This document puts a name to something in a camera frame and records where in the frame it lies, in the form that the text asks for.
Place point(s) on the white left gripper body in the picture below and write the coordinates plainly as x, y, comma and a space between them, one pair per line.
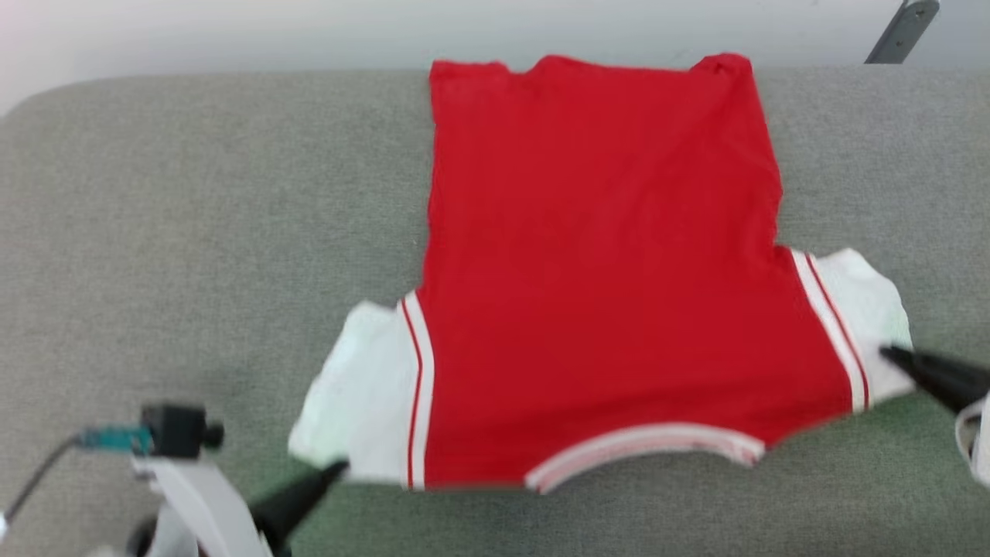
201, 503

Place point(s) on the grey metal bracket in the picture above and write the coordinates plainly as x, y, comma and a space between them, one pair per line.
901, 31

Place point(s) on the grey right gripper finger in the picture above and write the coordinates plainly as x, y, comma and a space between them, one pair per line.
943, 379

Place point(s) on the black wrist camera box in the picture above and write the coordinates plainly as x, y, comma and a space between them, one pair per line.
174, 429

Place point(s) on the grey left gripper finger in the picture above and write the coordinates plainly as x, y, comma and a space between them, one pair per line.
298, 503

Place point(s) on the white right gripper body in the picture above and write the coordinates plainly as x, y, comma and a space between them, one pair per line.
981, 449

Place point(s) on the red white short-sleeved shirt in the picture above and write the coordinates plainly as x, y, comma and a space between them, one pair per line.
603, 271

